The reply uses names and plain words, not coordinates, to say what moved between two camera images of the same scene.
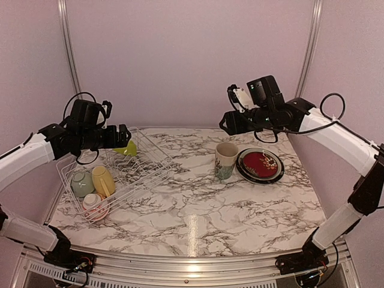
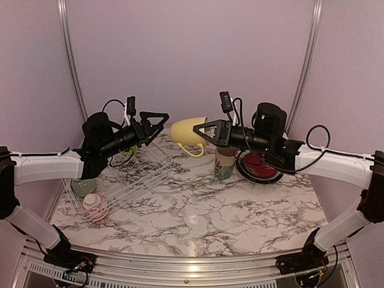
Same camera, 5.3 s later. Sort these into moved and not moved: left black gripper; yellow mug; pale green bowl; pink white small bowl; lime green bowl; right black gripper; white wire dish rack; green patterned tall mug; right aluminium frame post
Moved: right black gripper; left black gripper; yellow mug
Not moved: white wire dish rack; pink white small bowl; right aluminium frame post; lime green bowl; pale green bowl; green patterned tall mug
